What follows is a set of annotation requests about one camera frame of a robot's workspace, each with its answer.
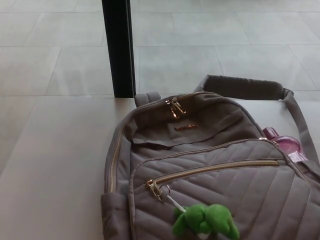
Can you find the grey quilted backpack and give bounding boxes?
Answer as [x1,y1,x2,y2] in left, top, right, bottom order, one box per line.
[100,74,320,240]

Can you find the green plush keychain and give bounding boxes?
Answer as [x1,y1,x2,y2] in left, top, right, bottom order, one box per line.
[164,184,241,240]

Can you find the pink transparent water bottle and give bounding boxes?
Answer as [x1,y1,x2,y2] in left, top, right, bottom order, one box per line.
[261,126,308,164]

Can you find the black vertical post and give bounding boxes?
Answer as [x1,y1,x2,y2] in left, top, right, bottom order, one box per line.
[101,0,137,99]

